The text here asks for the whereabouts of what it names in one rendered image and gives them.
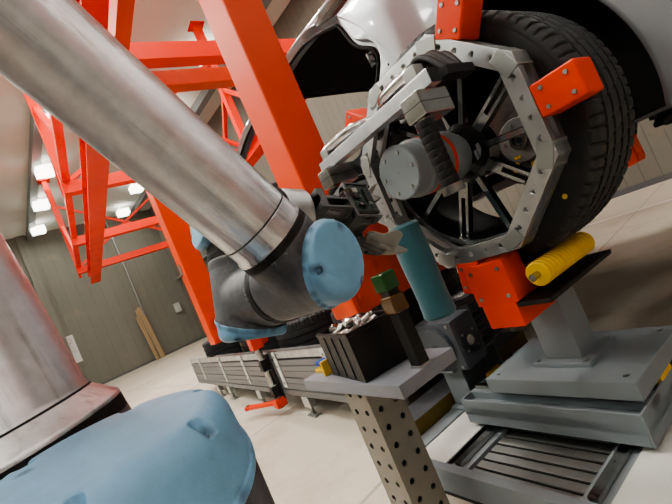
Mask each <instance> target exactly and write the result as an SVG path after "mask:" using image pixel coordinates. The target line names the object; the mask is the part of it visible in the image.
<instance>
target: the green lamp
mask: <svg viewBox="0 0 672 504"><path fill-rule="evenodd" d="M370 279H371V282H372V284H373V286H374V289H375V291H376V293H377V294H381V293H385V292H388V291H390V290H392V289H394V288H396V287H398V286H399V281H398V279H397V277H396V274H395V272H394V270H393V269H388V270H385V271H382V272H380V273H378V274H376V275H374V276H372V277H371V278H370Z"/></svg>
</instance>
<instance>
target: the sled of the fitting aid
mask: <svg viewBox="0 0 672 504"><path fill-rule="evenodd" d="M519 349H520V348H519ZM519 349H518V350H519ZM518 350H517V351H518ZM517 351H516V352H517ZM516 352H515V353H516ZM515 353H513V354H515ZM513 354H510V355H509V356H508V359H509V358H510V357H511V356H512V355H513ZM508 359H507V360H508ZM507 360H505V361H504V362H506V361H507ZM504 362H503V363H504ZM503 363H502V364H503ZM502 364H497V365H495V366H494V367H493V368H492V369H491V370H490V371H488V372H487V373H486V378H487V377H489V376H490V375H491V374H492V373H493V372H494V371H495V370H496V369H498V368H499V367H500V366H501V365H502ZM486 378H485V379H484V380H483V381H482V382H478V383H477V384H475V388H474V389H472V390H471V391H470V392H469V393H468V394H467V395H466V396H464V397H463V398H462V399H461V402H462V404H463V406H464V409H465V411H466V413H467V416H468V418H469V420H470V422H473V423H480V424H487V425H494V426H501V427H508V428H515V429H522V430H529V431H536V432H543V433H550V434H557V435H564V436H571V437H578V438H585V439H592V440H599V441H606V442H613V443H620V444H627V445H634V446H641V447H648V448H655V449H657V447H658V445H659V443H660V441H661V440H662V438H663V436H664V434H665V432H666V430H667V429H668V427H669V425H670V423H671V421H672V360H671V361H670V363H669V365H668V366H667V368H666V369H665V371H664V372H663V374H662V375H661V377H660V379H659V380H658V382H657V383H656V385H655V386H654V388H653V389H652V391H651V393H650V394H649V396H648V397H647V399H646V400H645V401H644V402H640V401H623V400H607V399H590V398H574V397H557V396H541V395H524V394H508V393H492V392H491V391H490V388H489V386H488V384H487V382H486Z"/></svg>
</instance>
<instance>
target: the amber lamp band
mask: <svg viewBox="0 0 672 504"><path fill-rule="evenodd" d="M380 302H381V305H382V307H383V309H384V312H385V314H386V316H391V315H396V314H399V313H401V312H403V311H404V310H406V309H408V308H409V304H408V302H407V300H406V297H405V295H404V293H403V291H399V292H397V293H395V294H393V295H391V296H389V297H385V298H381V299H380Z"/></svg>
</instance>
